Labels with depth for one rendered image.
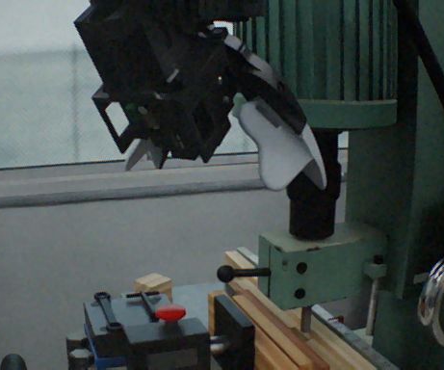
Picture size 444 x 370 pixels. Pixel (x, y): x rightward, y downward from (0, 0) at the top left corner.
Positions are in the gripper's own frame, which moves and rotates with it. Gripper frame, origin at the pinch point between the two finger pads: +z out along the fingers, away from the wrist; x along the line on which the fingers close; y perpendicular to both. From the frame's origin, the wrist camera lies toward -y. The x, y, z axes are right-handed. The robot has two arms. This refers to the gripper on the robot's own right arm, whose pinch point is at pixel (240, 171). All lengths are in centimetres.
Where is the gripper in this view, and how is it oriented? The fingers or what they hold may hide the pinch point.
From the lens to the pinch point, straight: 48.3
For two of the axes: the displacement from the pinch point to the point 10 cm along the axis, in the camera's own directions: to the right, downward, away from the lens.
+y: -4.1, 7.2, -5.6
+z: 2.9, 6.8, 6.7
